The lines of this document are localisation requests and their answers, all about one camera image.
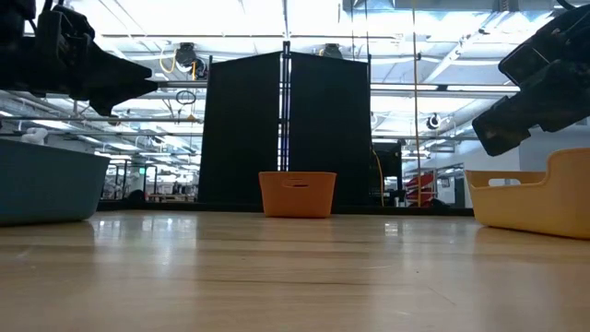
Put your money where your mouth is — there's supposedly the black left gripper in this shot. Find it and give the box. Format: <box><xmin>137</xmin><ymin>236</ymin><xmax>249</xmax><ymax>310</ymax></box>
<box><xmin>0</xmin><ymin>36</ymin><xmax>159</xmax><ymax>116</ymax></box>

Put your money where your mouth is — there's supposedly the black folding partition screen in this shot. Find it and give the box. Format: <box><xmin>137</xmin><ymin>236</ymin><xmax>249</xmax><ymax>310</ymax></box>
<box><xmin>196</xmin><ymin>40</ymin><xmax>372</xmax><ymax>208</ymax></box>

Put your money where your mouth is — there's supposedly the yellow extension cable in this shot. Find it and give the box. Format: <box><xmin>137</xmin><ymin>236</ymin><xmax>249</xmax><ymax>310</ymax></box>
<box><xmin>372</xmin><ymin>148</ymin><xmax>386</xmax><ymax>208</ymax></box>

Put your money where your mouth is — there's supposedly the teal plastic bin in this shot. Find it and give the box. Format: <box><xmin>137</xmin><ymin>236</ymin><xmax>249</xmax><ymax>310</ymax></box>
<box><xmin>0</xmin><ymin>137</ymin><xmax>113</xmax><ymax>227</ymax></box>

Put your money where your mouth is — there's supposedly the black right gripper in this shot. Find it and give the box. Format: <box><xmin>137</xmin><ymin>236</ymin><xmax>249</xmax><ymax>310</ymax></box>
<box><xmin>472</xmin><ymin>59</ymin><xmax>590</xmax><ymax>157</ymax></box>

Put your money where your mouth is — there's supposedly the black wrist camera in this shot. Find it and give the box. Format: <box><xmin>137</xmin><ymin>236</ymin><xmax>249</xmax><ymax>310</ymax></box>
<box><xmin>499</xmin><ymin>6</ymin><xmax>590</xmax><ymax>87</ymax></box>
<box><xmin>35</xmin><ymin>5</ymin><xmax>97</xmax><ymax>64</ymax></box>

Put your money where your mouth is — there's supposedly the red storage rack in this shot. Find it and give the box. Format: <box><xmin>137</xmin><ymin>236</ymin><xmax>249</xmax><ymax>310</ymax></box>
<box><xmin>404</xmin><ymin>170</ymin><xmax>437</xmax><ymax>207</ymax></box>

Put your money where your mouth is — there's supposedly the black office chair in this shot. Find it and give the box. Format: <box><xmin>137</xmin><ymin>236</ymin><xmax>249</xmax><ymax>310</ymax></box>
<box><xmin>123</xmin><ymin>188</ymin><xmax>149</xmax><ymax>204</ymax></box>

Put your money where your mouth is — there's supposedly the black equipment cabinet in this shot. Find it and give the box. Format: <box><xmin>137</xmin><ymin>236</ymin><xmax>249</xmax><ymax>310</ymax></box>
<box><xmin>371</xmin><ymin>141</ymin><xmax>404</xmax><ymax>208</ymax></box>

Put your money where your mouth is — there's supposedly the orange plastic bin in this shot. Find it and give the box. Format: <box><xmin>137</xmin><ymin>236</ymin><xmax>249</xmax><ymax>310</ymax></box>
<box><xmin>257</xmin><ymin>171</ymin><xmax>338</xmax><ymax>219</ymax></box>

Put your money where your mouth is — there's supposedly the black ceiling-hung device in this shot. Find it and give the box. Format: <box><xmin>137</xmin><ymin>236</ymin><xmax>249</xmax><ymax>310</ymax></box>
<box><xmin>173</xmin><ymin>41</ymin><xmax>208</xmax><ymax>79</ymax></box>
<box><xmin>320</xmin><ymin>42</ymin><xmax>345</xmax><ymax>60</ymax></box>

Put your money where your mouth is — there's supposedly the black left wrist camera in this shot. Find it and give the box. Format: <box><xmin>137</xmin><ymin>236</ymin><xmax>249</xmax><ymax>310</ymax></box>
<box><xmin>35</xmin><ymin>5</ymin><xmax>97</xmax><ymax>64</ymax></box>

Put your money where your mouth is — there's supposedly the thin vertical pole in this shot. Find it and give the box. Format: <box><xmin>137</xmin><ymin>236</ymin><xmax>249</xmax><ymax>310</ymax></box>
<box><xmin>411</xmin><ymin>0</ymin><xmax>423</xmax><ymax>208</ymax></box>

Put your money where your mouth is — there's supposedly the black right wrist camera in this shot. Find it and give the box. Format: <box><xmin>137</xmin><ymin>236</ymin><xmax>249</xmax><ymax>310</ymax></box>
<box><xmin>499</xmin><ymin>6</ymin><xmax>590</xmax><ymax>87</ymax></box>

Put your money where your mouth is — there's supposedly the yellow plastic bin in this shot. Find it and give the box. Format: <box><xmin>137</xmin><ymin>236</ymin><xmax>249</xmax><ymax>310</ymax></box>
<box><xmin>465</xmin><ymin>147</ymin><xmax>590</xmax><ymax>241</ymax></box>

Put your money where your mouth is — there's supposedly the white pipe fitting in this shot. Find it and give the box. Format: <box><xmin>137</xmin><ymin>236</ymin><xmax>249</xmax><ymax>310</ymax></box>
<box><xmin>20</xmin><ymin>127</ymin><xmax>50</xmax><ymax>145</ymax></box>

